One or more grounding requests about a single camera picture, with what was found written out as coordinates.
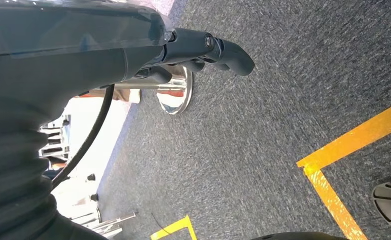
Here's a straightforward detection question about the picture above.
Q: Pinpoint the chrome stanchion post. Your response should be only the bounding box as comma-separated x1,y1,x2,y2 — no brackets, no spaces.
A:
114,65,194,116

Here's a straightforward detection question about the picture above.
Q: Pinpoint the grey robot foot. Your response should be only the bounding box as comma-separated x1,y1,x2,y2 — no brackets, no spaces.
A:
371,178,391,234

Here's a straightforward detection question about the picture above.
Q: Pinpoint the stainless steel workbench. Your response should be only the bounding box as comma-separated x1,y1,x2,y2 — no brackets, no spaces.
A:
67,211,137,240

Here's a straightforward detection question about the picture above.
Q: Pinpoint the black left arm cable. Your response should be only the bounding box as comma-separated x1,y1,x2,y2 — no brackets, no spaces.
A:
51,84,116,190

